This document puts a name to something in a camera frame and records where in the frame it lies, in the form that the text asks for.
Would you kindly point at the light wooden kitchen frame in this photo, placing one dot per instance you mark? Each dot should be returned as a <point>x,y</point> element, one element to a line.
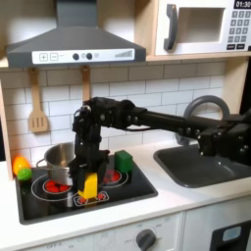
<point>235,85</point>

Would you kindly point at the grey oven knob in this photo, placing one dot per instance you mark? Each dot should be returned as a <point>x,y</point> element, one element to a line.
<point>145,240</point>

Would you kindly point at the small green toy vegetable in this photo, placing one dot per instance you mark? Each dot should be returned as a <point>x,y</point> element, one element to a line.
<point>25,175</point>

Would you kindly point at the black oven door panel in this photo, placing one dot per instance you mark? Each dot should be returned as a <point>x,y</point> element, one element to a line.
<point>228,241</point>

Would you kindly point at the grey extractor hood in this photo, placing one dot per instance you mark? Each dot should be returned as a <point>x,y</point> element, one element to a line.
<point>75,42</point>

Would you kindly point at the wooden slotted spatula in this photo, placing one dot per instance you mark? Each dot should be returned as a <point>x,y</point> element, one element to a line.
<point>38,121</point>

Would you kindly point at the steel pot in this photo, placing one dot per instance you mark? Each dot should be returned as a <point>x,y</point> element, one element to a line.
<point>59,160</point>

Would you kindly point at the white toy microwave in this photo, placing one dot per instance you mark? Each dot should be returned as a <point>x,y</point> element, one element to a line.
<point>199,26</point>

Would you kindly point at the yellow wooden block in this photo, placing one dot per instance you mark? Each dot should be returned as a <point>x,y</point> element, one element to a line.
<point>91,188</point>

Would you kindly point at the black stove top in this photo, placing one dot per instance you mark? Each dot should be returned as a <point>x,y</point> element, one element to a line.
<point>130,192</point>

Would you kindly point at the dark grey sink basin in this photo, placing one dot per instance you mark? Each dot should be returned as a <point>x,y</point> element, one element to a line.
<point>189,170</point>

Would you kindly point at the orange toy vegetable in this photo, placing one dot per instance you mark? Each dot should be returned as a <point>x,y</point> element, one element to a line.
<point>19,162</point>

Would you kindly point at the green wooden block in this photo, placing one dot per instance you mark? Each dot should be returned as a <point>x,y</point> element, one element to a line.
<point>123,161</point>

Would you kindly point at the grey tap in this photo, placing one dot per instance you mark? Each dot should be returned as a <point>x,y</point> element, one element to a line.
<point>209,99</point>

